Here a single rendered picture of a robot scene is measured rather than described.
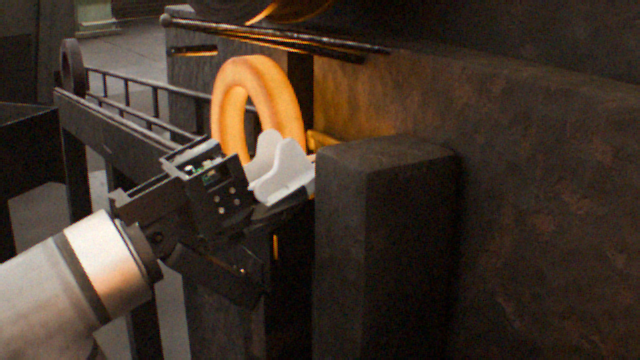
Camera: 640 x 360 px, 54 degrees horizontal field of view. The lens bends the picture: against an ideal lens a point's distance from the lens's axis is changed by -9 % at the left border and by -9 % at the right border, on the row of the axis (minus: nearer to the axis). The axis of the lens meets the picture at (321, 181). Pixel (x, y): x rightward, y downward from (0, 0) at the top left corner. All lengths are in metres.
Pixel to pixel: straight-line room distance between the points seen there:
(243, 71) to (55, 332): 0.34
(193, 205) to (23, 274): 0.16
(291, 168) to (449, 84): 0.16
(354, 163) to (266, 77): 0.21
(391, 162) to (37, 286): 0.30
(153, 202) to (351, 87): 0.24
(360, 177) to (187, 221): 0.17
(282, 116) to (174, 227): 0.17
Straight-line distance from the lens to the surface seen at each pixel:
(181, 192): 0.58
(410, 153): 0.54
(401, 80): 0.62
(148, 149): 1.01
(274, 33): 0.60
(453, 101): 0.57
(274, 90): 0.68
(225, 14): 0.70
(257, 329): 0.75
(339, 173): 0.53
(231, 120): 0.81
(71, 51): 1.72
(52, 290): 0.56
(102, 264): 0.56
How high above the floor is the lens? 0.96
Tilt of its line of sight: 19 degrees down
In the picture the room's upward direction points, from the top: straight up
